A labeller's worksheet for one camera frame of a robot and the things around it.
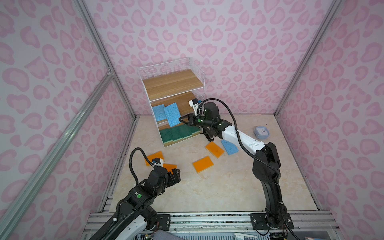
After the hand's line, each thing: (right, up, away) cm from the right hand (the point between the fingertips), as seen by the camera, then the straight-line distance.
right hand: (181, 118), depth 78 cm
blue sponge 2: (-13, +4, +8) cm, 16 cm away
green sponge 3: (+7, -7, +28) cm, 30 cm away
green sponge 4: (-6, -8, +28) cm, 30 cm away
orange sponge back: (+20, -20, +21) cm, 35 cm away
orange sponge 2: (-5, -24, -7) cm, 26 cm away
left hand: (-3, -28, -1) cm, 28 cm away
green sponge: (-13, -10, +26) cm, 31 cm away
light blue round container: (+54, -9, +28) cm, 62 cm away
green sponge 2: (0, -7, +29) cm, 30 cm away
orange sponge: (+12, -28, +15) cm, 34 cm away
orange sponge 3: (-17, -23, +19) cm, 34 cm away
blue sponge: (-5, +2, +3) cm, 6 cm away
